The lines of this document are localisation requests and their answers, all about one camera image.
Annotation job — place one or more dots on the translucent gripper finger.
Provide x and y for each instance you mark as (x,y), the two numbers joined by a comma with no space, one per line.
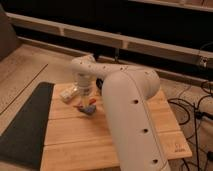
(85,101)

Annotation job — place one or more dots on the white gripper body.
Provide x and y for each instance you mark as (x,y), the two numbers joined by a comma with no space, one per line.
(84,84)

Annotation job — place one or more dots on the red pepper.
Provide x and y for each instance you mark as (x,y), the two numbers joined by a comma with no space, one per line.
(92,100)

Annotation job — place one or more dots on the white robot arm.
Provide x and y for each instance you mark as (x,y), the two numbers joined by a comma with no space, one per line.
(125,91)

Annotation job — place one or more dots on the blue sponge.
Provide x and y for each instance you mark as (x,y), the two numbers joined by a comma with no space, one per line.
(89,110)

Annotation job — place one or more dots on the black bowl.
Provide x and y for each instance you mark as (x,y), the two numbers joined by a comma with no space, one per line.
(99,83)

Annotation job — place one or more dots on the wooden table board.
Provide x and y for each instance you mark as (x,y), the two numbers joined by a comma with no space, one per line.
(77,142)

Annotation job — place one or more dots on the dark grey floor mat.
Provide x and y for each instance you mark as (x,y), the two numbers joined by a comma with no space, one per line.
(23,141)

